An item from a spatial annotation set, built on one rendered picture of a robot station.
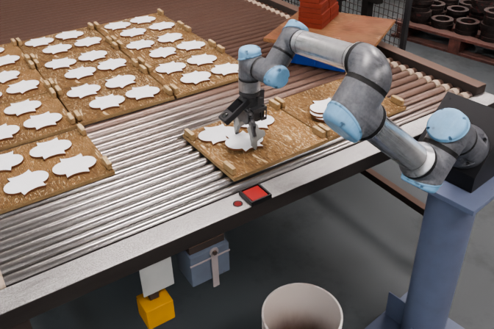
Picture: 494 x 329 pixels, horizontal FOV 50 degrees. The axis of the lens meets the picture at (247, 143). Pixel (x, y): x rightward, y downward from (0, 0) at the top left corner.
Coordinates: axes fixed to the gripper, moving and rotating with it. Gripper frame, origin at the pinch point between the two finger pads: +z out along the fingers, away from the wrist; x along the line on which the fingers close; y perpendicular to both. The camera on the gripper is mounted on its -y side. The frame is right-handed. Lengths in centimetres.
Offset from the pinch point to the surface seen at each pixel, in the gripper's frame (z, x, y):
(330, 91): 0, 12, 53
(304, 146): 0.4, -14.4, 16.1
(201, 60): 1, 72, 25
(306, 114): 0.4, 3.3, 31.9
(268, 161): 0.7, -14.2, 0.3
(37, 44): 3, 143, -32
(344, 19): -11, 53, 99
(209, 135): 0.3, 11.3, -7.8
